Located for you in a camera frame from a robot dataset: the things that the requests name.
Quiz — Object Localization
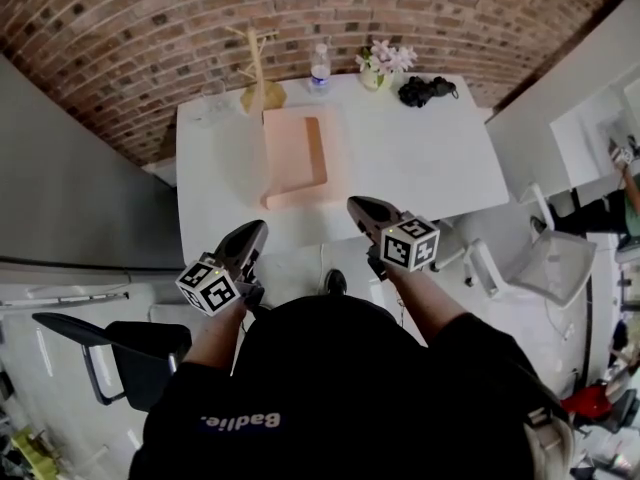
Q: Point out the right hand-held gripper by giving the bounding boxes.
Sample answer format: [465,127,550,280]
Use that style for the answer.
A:
[347,195,442,283]

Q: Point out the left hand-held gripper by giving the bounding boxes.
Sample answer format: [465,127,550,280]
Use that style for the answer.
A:
[174,220,270,318]

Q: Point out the pink box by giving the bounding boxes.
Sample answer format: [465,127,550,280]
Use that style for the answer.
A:
[212,106,349,214]

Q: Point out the person's left forearm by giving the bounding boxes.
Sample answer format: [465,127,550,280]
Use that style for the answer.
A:
[186,294,250,378]

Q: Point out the beige shoulder bag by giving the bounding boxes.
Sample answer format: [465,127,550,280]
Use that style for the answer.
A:
[521,401,577,480]

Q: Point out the person's right forearm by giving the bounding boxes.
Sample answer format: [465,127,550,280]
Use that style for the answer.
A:
[387,266,475,350]

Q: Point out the person's black shoe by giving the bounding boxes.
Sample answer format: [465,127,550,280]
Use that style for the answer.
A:
[324,268,348,296]

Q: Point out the clear drinking glass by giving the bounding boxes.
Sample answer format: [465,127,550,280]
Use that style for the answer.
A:
[196,84,237,122]

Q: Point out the black chair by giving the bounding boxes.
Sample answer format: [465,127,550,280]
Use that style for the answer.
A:
[31,311,194,412]

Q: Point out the clear plastic water bottle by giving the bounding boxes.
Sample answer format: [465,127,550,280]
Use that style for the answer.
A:
[308,43,333,97]

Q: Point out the white potted flowers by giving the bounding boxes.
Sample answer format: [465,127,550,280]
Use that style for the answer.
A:
[354,38,419,91]

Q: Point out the wooden tree-shaped rack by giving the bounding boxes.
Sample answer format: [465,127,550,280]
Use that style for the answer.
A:
[224,24,289,117]

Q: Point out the grey cabinet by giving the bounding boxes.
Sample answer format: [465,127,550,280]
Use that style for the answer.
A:
[0,54,185,289]

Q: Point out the person's black shirt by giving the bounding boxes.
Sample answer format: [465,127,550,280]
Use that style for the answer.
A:
[127,294,572,480]

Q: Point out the white swivel chair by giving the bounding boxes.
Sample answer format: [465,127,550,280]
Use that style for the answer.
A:
[431,182,599,310]

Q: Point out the white cabinet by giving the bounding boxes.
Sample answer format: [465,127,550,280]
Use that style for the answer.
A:
[483,1,640,195]

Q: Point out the black pole stand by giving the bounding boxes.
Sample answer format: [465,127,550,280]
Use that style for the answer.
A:
[579,266,603,387]

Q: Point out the red bag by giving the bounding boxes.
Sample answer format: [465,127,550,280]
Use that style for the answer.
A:
[561,384,615,418]

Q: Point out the yellow-green object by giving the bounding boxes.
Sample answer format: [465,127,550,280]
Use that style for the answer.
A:
[8,426,62,480]

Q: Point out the black cable bundle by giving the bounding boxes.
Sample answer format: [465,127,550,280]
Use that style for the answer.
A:
[397,74,459,110]

